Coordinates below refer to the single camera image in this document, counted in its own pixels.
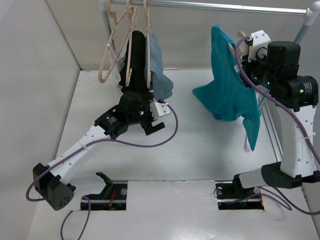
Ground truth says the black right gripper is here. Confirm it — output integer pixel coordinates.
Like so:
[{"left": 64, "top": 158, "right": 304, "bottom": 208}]
[{"left": 241, "top": 50, "right": 278, "bottom": 90}]

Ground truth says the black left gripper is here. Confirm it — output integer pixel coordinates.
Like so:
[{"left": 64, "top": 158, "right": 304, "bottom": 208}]
[{"left": 127, "top": 93, "right": 165, "bottom": 134}]

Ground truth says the beige wooden hanger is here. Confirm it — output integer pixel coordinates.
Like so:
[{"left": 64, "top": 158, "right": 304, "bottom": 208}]
[
  {"left": 98, "top": 0, "right": 137, "bottom": 87},
  {"left": 227, "top": 31, "right": 249, "bottom": 58}
]

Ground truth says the teal t shirt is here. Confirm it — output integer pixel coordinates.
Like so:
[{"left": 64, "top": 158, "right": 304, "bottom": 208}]
[{"left": 192, "top": 25, "right": 261, "bottom": 151}]

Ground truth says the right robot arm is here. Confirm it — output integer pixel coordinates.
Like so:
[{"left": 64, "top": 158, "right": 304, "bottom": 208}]
[{"left": 231, "top": 37, "right": 320, "bottom": 197}]

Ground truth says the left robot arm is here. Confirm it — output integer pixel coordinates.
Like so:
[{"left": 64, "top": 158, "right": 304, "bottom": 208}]
[{"left": 31, "top": 91, "right": 171, "bottom": 211}]

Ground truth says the light blue hanging shirt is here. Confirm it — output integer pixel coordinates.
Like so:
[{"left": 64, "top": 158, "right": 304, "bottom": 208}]
[{"left": 149, "top": 32, "right": 174, "bottom": 100}]

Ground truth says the black hanging shirt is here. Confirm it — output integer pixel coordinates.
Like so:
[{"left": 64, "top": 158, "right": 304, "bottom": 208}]
[{"left": 119, "top": 30, "right": 151, "bottom": 100}]

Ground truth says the beige hanger with blue shirt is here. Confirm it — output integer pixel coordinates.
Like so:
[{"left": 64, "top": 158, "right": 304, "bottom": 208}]
[{"left": 143, "top": 0, "right": 152, "bottom": 89}]

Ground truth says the beige hanger with black shirt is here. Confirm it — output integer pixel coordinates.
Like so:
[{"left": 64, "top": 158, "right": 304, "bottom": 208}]
[{"left": 125, "top": 0, "right": 137, "bottom": 87}]

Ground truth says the empty beige wooden hanger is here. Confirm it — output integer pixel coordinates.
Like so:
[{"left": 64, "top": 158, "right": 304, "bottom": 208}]
[{"left": 98, "top": 0, "right": 137, "bottom": 87}]

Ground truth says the white sheer hanging garment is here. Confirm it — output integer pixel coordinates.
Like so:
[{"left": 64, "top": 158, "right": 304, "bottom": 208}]
[{"left": 106, "top": 44, "right": 127, "bottom": 85}]

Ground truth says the metal clothes rack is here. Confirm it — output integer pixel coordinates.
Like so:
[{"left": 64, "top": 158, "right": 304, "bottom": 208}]
[{"left": 98, "top": 0, "right": 320, "bottom": 153}]

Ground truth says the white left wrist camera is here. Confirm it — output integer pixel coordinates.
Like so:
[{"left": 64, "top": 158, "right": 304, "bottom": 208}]
[{"left": 149, "top": 102, "right": 171, "bottom": 120}]

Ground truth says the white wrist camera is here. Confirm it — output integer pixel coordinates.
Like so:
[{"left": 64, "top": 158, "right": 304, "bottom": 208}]
[
  {"left": 149, "top": 102, "right": 171, "bottom": 120},
  {"left": 248, "top": 30, "right": 271, "bottom": 63}
]

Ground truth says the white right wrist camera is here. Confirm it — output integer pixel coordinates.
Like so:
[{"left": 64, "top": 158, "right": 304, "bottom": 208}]
[{"left": 248, "top": 30, "right": 271, "bottom": 63}]

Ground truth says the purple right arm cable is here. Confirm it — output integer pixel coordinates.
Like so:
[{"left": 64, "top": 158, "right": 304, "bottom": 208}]
[{"left": 234, "top": 36, "right": 320, "bottom": 215}]

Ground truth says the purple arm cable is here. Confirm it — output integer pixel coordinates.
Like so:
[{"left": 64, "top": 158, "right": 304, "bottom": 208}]
[
  {"left": 26, "top": 99, "right": 179, "bottom": 240},
  {"left": 234, "top": 36, "right": 320, "bottom": 215}
]

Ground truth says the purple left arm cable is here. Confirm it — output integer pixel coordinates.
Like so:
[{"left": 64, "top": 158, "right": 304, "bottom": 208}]
[{"left": 26, "top": 99, "right": 179, "bottom": 240}]

